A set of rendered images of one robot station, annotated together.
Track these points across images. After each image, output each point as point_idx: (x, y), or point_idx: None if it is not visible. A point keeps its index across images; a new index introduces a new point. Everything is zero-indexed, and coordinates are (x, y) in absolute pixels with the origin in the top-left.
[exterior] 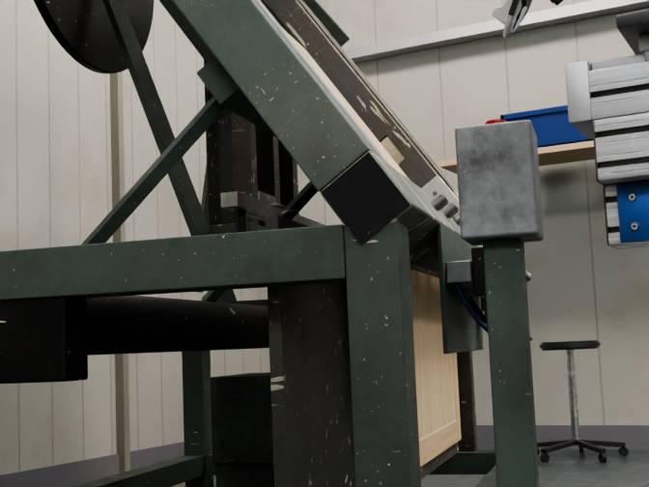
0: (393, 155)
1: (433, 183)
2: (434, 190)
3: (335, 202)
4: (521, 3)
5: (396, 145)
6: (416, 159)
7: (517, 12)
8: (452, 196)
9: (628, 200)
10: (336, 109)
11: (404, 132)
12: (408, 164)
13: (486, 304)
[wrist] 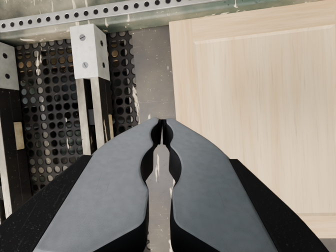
0: (111, 124)
1: (102, 74)
2: (103, 67)
3: None
4: (220, 239)
5: (109, 130)
6: (103, 104)
7: (210, 179)
8: (96, 47)
9: None
10: None
11: (9, 174)
12: (108, 107)
13: None
